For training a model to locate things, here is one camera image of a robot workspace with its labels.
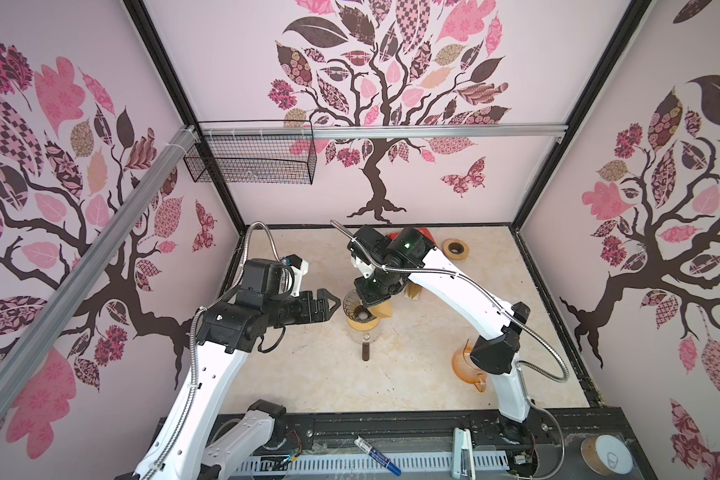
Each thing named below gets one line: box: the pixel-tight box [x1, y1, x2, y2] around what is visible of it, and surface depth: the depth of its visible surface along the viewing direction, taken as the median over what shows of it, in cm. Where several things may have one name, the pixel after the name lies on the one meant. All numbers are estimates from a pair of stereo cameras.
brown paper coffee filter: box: [369, 301, 392, 318], surface depth 77 cm
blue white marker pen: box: [353, 435, 402, 477], surface depth 71 cm
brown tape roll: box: [580, 434, 634, 475], surface depth 67 cm
